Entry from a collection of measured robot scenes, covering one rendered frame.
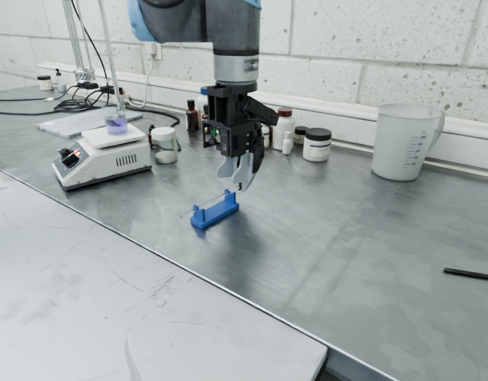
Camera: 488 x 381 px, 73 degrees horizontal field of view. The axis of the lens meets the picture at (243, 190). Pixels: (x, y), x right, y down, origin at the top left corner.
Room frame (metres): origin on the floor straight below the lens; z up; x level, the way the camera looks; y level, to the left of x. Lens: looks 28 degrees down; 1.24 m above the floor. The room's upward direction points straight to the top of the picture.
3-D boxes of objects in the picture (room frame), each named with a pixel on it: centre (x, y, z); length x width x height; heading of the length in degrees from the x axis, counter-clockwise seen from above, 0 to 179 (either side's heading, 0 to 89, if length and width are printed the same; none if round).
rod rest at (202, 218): (0.53, 0.05, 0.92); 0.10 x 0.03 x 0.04; 138
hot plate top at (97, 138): (0.75, 0.31, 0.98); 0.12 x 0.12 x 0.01; 37
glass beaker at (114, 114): (0.75, 0.30, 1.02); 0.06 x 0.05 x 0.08; 14
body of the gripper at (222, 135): (0.57, 0.02, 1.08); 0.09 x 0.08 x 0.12; 138
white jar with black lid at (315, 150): (0.81, -0.19, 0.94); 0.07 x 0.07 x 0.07
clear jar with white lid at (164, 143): (0.79, 0.20, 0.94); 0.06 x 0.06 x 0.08
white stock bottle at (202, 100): (1.08, 0.12, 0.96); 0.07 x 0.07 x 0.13
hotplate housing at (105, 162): (0.73, 0.33, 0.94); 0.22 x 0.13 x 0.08; 127
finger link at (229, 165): (0.58, 0.03, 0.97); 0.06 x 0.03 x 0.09; 138
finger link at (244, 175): (0.56, 0.00, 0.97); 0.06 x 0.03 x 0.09; 138
